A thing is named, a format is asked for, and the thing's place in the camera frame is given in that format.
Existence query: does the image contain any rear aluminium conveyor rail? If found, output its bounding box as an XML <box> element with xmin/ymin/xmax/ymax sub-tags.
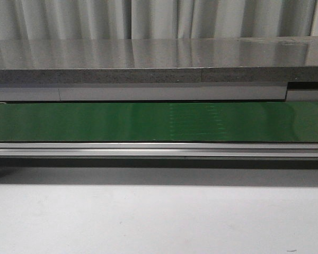
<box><xmin>0</xmin><ymin>81</ymin><xmax>318</xmax><ymax>102</ymax></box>

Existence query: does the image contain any green conveyor belt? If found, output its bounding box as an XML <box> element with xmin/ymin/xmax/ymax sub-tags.
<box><xmin>0</xmin><ymin>102</ymin><xmax>318</xmax><ymax>142</ymax></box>

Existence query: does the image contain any aluminium conveyor rail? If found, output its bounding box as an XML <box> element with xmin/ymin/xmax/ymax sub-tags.
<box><xmin>0</xmin><ymin>81</ymin><xmax>318</xmax><ymax>102</ymax></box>
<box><xmin>0</xmin><ymin>142</ymin><xmax>318</xmax><ymax>160</ymax></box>

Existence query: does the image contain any grey stone slab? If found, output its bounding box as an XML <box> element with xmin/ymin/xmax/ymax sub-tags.
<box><xmin>0</xmin><ymin>37</ymin><xmax>318</xmax><ymax>84</ymax></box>

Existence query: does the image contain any grey curtain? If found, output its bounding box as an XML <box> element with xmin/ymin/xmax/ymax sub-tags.
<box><xmin>0</xmin><ymin>1</ymin><xmax>318</xmax><ymax>40</ymax></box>

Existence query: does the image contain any front aluminium conveyor rail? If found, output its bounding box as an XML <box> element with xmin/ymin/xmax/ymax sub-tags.
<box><xmin>0</xmin><ymin>142</ymin><xmax>318</xmax><ymax>160</ymax></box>

